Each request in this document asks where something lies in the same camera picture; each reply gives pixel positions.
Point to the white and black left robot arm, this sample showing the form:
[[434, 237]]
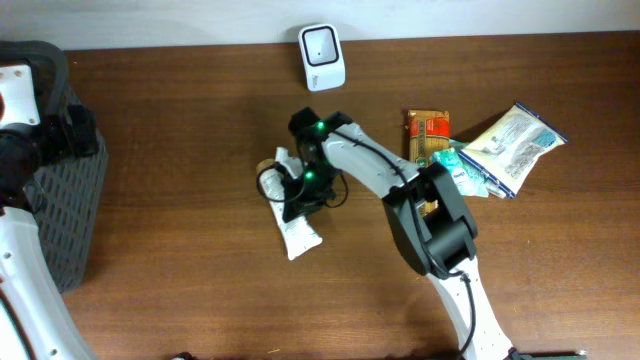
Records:
[[35, 323]]

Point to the white barcode scanner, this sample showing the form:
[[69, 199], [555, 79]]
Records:
[[322, 57]]

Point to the orange spaghetti packet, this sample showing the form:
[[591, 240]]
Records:
[[429, 132]]

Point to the dark grey plastic basket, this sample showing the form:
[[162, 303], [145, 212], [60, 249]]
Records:
[[64, 196]]

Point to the yellow noodle packet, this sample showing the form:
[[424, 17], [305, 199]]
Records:
[[509, 149]]

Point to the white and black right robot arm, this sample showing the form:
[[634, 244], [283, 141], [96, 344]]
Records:
[[431, 225]]

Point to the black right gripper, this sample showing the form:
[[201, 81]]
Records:
[[305, 204]]

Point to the white cream tube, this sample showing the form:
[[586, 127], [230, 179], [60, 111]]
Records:
[[298, 235]]

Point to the mint green wipes pack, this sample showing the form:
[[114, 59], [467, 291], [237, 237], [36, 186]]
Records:
[[484, 187]]

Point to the teal Kleenex tissue pack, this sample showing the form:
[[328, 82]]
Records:
[[450, 159]]

